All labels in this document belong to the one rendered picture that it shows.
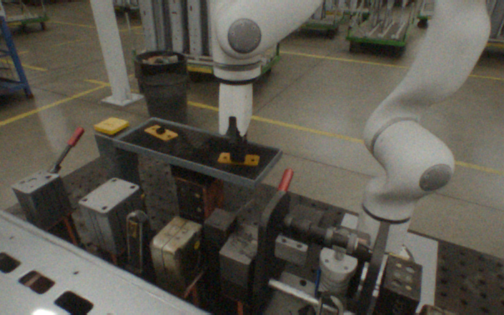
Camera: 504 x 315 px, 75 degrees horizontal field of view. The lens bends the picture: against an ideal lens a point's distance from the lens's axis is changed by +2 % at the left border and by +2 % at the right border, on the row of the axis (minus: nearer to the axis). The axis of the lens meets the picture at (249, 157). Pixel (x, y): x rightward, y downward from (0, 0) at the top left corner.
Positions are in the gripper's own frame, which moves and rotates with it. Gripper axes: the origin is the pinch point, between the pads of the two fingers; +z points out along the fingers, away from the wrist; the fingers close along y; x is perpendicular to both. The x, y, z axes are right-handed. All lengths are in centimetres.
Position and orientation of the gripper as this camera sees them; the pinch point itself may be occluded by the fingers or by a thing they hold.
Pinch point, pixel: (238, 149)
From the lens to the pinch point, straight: 67.2
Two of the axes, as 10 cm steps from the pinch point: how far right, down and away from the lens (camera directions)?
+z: 0.0, 8.5, 5.3
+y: -1.6, 5.2, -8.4
